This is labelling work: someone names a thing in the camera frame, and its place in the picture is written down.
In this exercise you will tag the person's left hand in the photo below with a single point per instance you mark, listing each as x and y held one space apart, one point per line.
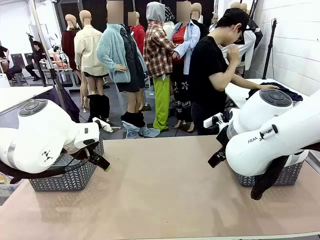
270 87

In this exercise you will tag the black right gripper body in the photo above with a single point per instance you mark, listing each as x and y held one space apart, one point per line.
222 137

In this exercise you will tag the crumpled blue jeans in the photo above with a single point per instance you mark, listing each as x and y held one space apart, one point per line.
145 132

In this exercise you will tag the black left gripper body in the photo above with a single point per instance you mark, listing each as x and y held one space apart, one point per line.
93 155

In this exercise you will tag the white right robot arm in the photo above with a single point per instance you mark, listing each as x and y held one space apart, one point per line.
262 145

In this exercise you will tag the mannequin in white shirt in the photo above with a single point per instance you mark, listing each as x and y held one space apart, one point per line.
250 47

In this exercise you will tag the small mannequin with green top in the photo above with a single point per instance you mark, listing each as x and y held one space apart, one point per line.
215 23

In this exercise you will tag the white desk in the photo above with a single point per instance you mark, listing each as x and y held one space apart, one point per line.
20 96

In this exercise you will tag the grey woven plastic basket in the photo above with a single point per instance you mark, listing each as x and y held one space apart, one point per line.
67 177
287 176

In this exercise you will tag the person's right forearm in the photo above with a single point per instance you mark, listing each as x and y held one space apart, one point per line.
225 75

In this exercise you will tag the person's right hand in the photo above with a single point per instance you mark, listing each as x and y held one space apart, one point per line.
233 55

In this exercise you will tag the mannequin in black jacket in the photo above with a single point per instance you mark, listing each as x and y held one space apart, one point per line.
201 27
258 32

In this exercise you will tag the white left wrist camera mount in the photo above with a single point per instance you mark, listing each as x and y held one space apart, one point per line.
106 126

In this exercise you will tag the mannequin base plate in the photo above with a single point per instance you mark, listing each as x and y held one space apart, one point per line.
113 127

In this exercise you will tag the white folding table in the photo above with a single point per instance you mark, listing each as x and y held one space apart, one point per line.
237 92

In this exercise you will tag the mannequin in blue fleece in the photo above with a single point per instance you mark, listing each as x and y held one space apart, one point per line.
110 55

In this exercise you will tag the mannequin in red jacket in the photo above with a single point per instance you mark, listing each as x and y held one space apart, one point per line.
138 35

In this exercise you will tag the black tripod stand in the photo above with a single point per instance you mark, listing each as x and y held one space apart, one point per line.
270 50

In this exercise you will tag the person in black t-shirt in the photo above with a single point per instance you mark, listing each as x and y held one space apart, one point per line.
205 75

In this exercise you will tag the mannequin in light blue shirt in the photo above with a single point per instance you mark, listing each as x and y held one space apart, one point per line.
190 45

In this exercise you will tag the dark purple cloth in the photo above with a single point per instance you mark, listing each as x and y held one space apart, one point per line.
70 105

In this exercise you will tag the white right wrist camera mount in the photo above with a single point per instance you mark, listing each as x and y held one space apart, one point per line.
212 121

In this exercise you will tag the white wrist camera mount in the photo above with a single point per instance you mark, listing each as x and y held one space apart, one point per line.
106 126
212 121

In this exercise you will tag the clear storage bin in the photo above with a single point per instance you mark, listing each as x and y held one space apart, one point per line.
149 93

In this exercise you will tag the mannequin in cream jacket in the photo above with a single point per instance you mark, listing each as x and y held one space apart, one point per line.
90 50

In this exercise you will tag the navy blue garment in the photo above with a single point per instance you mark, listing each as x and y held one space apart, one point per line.
296 96

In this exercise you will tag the mannequin in plaid shirt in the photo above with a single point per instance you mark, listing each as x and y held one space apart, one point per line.
158 55

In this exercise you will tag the person's left forearm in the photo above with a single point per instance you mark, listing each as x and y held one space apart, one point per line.
245 82

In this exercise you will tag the clear plastic storage box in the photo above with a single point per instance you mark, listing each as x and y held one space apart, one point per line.
7 192

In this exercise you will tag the mannequin in maroon dress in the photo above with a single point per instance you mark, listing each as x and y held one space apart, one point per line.
68 47

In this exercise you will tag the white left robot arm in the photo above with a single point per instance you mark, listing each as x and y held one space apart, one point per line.
45 130

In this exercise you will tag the seated person in black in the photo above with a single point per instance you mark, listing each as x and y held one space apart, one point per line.
36 57

